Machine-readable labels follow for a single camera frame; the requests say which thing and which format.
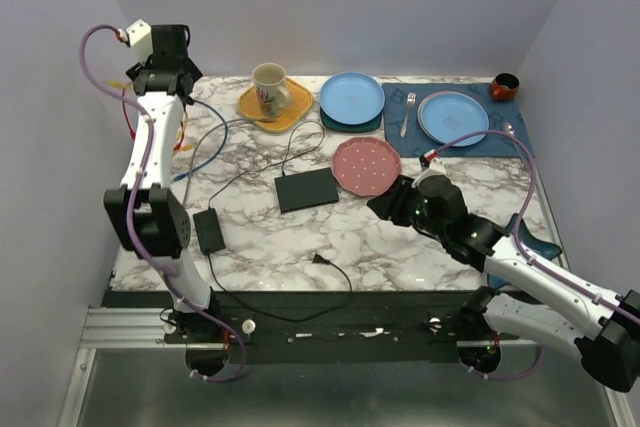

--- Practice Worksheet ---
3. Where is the silver fork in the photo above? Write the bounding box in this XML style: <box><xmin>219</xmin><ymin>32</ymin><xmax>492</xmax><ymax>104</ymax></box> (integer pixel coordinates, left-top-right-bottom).
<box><xmin>400</xmin><ymin>92</ymin><xmax>416</xmax><ymax>138</ymax></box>

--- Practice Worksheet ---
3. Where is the blue ethernet cable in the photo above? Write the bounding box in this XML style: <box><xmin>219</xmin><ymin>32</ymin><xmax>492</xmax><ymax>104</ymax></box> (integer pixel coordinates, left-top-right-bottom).
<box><xmin>171</xmin><ymin>98</ymin><xmax>229</xmax><ymax>184</ymax></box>

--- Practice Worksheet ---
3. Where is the light blue plate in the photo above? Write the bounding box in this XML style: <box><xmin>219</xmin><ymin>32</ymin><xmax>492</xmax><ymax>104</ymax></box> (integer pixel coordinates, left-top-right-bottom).
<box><xmin>319</xmin><ymin>72</ymin><xmax>385</xmax><ymax>125</ymax></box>

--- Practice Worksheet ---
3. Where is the blue cloth placemat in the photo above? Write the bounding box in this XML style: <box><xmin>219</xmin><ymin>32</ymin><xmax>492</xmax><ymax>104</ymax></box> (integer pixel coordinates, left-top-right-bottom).
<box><xmin>382</xmin><ymin>82</ymin><xmax>533</xmax><ymax>158</ymax></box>

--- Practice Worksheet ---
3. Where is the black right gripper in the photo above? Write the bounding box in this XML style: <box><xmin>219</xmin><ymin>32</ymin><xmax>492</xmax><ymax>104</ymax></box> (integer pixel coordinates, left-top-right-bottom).
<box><xmin>366</xmin><ymin>173</ymin><xmax>448</xmax><ymax>241</ymax></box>

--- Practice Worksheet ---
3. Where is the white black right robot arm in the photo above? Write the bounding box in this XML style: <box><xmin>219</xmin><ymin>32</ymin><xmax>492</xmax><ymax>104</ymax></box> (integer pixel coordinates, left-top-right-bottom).
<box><xmin>367</xmin><ymin>175</ymin><xmax>639</xmax><ymax>393</ymax></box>

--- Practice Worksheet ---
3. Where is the silver spoon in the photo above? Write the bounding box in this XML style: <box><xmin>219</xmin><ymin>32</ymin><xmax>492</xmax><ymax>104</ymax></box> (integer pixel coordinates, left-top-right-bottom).
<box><xmin>503</xmin><ymin>122</ymin><xmax>528</xmax><ymax>165</ymax></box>

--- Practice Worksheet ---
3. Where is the blue star-shaped dish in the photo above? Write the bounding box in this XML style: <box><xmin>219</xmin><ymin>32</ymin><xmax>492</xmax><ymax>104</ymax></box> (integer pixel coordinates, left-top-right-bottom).
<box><xmin>486</xmin><ymin>220</ymin><xmax>562</xmax><ymax>289</ymax></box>

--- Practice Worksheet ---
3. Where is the grey ethernet cable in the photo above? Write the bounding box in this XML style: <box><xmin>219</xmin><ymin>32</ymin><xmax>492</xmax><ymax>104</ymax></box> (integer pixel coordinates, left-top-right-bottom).
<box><xmin>181</xmin><ymin>116</ymin><xmax>276</xmax><ymax>210</ymax></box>

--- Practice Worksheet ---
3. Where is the pink dotted plate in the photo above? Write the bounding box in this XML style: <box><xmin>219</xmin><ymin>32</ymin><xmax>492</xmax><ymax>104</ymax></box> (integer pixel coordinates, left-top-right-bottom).
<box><xmin>331</xmin><ymin>136</ymin><xmax>402</xmax><ymax>197</ymax></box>

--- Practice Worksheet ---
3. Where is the dark teal coaster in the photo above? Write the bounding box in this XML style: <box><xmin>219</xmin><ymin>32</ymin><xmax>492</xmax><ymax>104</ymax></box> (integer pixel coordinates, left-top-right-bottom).
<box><xmin>320</xmin><ymin>109</ymin><xmax>383</xmax><ymax>134</ymax></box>

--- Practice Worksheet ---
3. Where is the blue plate on placemat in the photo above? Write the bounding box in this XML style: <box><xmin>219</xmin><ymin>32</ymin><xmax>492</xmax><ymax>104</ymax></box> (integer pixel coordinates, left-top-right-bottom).
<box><xmin>417</xmin><ymin>91</ymin><xmax>489</xmax><ymax>147</ymax></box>

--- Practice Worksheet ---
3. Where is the yellow woven coaster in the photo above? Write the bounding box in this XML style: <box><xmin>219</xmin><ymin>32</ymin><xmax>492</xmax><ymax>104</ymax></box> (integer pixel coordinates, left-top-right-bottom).
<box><xmin>237</xmin><ymin>78</ymin><xmax>314</xmax><ymax>134</ymax></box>

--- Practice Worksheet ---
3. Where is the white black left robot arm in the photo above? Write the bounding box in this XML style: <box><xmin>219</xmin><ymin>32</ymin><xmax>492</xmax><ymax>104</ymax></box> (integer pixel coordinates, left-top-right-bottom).
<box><xmin>104</xmin><ymin>20</ymin><xmax>222</xmax><ymax>342</ymax></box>

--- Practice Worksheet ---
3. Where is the aluminium rail frame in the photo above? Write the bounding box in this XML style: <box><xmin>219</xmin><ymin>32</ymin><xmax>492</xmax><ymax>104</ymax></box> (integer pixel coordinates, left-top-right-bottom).
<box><xmin>81</xmin><ymin>290</ymin><xmax>534</xmax><ymax>348</ymax></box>

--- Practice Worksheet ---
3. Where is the beige floral mug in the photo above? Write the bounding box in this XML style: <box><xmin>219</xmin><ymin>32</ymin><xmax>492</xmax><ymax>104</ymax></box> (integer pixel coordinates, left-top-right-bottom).
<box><xmin>252</xmin><ymin>63</ymin><xmax>293</xmax><ymax>118</ymax></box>

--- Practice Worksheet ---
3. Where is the dark grey network switch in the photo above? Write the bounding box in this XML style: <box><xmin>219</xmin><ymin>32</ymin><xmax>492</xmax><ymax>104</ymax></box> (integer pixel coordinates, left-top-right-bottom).
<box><xmin>275</xmin><ymin>167</ymin><xmax>339</xmax><ymax>214</ymax></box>

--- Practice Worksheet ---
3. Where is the yellow ethernet cable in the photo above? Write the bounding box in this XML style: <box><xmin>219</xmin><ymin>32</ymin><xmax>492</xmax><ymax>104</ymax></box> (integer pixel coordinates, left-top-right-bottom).
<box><xmin>102</xmin><ymin>78</ymin><xmax>196</xmax><ymax>153</ymax></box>

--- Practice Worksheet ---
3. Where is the black power adapter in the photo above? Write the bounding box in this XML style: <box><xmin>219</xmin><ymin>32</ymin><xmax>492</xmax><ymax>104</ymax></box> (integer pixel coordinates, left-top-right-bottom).
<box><xmin>193</xmin><ymin>208</ymin><xmax>226</xmax><ymax>256</ymax></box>

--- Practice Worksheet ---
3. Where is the small red-brown bowl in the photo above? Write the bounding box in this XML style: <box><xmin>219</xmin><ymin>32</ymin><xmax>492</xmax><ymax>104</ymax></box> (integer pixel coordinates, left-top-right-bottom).
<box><xmin>489</xmin><ymin>72</ymin><xmax>520</xmax><ymax>102</ymax></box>

